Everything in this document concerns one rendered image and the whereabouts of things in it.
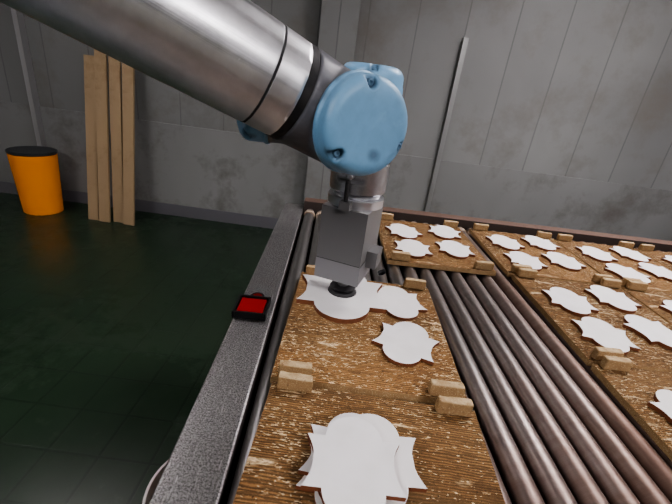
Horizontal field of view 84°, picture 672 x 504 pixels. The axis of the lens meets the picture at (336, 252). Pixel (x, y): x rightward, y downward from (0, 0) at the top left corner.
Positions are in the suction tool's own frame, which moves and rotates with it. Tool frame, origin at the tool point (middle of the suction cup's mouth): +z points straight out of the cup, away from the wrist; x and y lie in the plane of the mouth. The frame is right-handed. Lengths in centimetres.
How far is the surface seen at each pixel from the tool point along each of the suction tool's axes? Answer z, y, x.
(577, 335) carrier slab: 18, 45, -47
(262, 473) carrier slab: 18.4, -17.8, 2.1
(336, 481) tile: 15.1, -16.9, -7.6
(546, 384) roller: 20.2, 23.8, -38.1
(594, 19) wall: -101, 349, -76
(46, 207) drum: 104, 173, 338
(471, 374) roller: 20.2, 19.3, -23.7
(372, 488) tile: 15.1, -15.8, -11.9
